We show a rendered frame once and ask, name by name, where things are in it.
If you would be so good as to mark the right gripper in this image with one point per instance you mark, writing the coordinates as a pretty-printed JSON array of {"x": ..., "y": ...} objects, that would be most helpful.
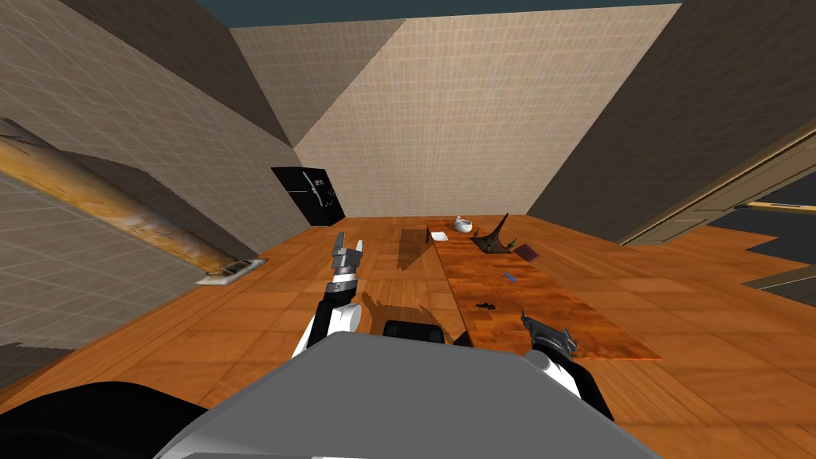
[{"x": 553, "y": 339}]

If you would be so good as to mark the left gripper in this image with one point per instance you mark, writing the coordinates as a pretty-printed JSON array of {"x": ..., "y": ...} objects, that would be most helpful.
[{"x": 345, "y": 260}]

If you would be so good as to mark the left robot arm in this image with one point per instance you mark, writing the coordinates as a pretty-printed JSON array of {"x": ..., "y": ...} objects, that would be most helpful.
[{"x": 322, "y": 322}]

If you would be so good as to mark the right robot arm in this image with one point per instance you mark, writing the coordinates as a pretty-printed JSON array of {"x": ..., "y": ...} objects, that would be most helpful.
[{"x": 572, "y": 381}]

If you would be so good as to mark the long wooden table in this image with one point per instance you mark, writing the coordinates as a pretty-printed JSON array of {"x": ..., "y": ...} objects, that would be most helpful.
[{"x": 542, "y": 306}]

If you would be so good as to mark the small black object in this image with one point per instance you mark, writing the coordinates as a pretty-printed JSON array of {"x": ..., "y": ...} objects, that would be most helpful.
[{"x": 485, "y": 306}]

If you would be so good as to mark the black refrigerator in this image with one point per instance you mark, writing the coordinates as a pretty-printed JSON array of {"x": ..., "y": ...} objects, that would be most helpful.
[{"x": 309, "y": 197}]

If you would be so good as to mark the maroon book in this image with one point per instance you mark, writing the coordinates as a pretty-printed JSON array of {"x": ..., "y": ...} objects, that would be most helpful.
[{"x": 526, "y": 252}]

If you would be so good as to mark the dark spiky object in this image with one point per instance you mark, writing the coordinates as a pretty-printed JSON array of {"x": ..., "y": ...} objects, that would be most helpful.
[{"x": 494, "y": 242}]

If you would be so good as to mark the white flat card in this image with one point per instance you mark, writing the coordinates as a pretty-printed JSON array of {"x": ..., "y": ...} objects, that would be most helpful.
[{"x": 439, "y": 236}]

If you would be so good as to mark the white bowl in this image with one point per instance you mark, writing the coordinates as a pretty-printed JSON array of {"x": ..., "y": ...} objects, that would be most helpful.
[{"x": 463, "y": 224}]

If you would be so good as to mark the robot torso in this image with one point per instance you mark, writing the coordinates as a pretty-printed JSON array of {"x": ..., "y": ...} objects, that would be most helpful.
[{"x": 408, "y": 401}]

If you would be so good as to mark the wooden topped counter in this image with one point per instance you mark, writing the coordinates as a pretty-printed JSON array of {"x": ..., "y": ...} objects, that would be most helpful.
[{"x": 95, "y": 191}]

